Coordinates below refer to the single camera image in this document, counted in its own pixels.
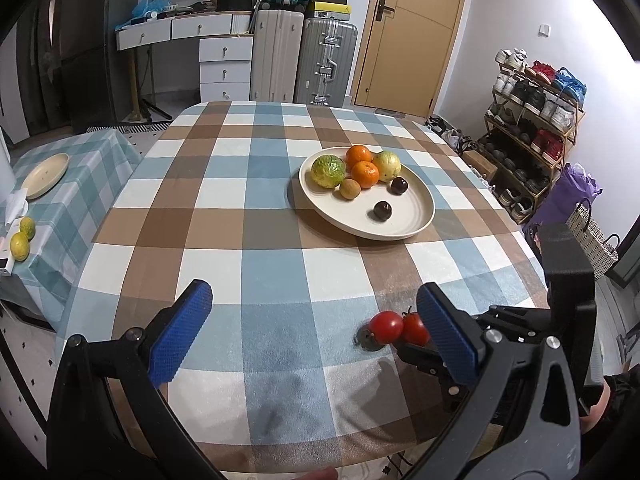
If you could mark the small cream plate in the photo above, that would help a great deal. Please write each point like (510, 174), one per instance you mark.
(44, 176)

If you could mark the white woven bag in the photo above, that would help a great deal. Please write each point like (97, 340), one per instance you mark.
(592, 240)

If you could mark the green striped melon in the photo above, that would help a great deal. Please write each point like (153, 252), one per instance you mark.
(328, 171)

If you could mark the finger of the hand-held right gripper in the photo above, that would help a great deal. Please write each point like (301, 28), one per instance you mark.
(520, 317)
(420, 357)

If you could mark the black storage box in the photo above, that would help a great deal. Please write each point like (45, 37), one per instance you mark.
(235, 1)

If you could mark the purple bag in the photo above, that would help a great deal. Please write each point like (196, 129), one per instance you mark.
(565, 195)

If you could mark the wooden shoe rack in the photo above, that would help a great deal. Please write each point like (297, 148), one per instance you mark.
(575, 125)

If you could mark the yellow black shoe box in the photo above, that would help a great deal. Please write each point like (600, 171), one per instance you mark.
(328, 11)

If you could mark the dark glossy wardrobe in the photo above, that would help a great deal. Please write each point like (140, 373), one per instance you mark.
(35, 70)

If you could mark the red tomato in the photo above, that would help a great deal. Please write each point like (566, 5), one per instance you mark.
(386, 326)
(414, 329)

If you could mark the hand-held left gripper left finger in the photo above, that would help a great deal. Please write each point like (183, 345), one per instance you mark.
(182, 330)

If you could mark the cardboard box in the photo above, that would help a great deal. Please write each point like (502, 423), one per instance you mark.
(480, 165)

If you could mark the orange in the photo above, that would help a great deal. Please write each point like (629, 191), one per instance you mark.
(365, 175)
(359, 154)

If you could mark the white desk with drawers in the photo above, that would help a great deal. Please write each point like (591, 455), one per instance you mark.
(225, 65)

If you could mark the blue plastic bag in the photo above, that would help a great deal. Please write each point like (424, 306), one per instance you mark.
(145, 10)

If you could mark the yellow green lemon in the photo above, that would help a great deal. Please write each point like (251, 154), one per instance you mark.
(20, 246)
(26, 227)

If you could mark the black refrigerator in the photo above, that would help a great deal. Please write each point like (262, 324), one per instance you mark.
(95, 45)

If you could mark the large cream plate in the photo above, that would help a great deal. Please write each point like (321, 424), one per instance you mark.
(415, 215)

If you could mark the silver suitcase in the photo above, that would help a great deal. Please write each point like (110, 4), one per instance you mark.
(325, 62)

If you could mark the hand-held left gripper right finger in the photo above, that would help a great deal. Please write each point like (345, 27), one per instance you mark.
(447, 332)

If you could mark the pile of sneakers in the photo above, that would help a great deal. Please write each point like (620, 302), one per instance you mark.
(450, 135)

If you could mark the row of assorted shoes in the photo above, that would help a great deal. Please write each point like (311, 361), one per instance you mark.
(545, 142)

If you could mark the brown kiwi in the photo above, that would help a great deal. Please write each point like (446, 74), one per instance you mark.
(350, 189)

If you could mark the beige suitcase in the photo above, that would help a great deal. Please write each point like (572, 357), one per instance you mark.
(276, 55)

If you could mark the small white box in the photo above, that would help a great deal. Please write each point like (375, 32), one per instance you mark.
(5, 266)

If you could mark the teal checked side cloth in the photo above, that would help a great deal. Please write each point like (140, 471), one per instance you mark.
(85, 170)

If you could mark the dark purple plum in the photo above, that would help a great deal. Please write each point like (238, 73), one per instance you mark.
(399, 186)
(382, 210)

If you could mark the wooden door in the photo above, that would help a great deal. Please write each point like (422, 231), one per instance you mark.
(410, 35)

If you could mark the person's right forearm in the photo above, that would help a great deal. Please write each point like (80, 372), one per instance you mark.
(595, 407)

